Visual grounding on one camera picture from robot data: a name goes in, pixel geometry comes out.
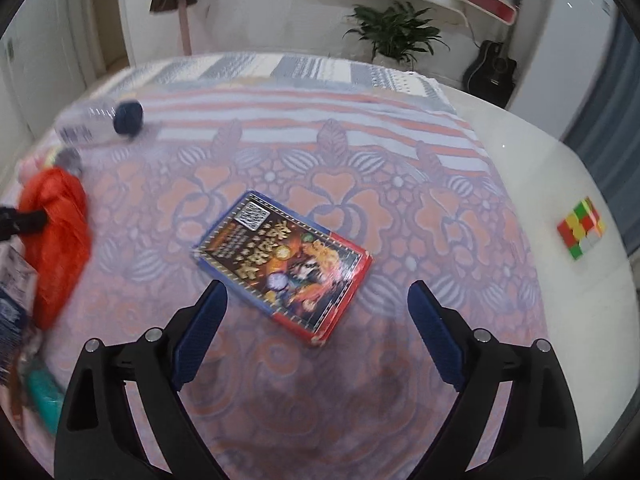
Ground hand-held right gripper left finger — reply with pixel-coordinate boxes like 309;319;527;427
54;279;229;480

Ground colourful printed box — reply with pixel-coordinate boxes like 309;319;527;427
192;190;374;347

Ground multicolour twisty puzzle cube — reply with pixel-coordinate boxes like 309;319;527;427
557;197;606;261

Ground black acoustic guitar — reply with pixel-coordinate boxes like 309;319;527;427
461;20;519;101

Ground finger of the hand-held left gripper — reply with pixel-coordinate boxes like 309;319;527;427
0;204;47;242

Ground patterned pink blue blanket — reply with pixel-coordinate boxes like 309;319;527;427
0;52;551;480

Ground teal packet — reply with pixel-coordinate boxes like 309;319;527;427
24;359;67;437

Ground pink coat stand pole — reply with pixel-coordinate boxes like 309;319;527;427
176;0;194;56

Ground orange plastic bag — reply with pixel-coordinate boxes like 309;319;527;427
17;166;94;332

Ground clear plastic bottle blue cap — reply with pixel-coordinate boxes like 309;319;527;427
54;99;146;146

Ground green potted plant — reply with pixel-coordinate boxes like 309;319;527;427
342;2;451;74

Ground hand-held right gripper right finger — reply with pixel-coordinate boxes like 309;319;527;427
407;280;586;480

